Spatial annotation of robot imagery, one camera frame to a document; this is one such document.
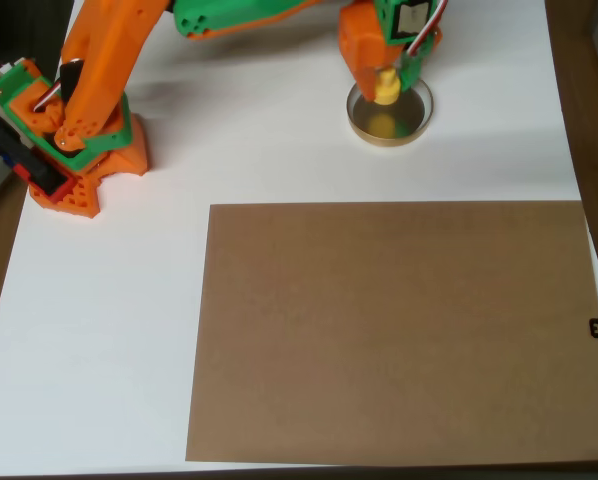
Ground small yellow plastic piece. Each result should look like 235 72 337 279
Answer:
373 67 401 106

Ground shallow brown round dish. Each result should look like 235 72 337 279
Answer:
346 69 435 149

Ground brown rectangular board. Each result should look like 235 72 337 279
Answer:
185 200 598 464

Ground black red table clamp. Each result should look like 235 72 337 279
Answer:
0 107 76 204

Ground white red gripper servo cable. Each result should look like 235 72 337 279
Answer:
406 0 451 57

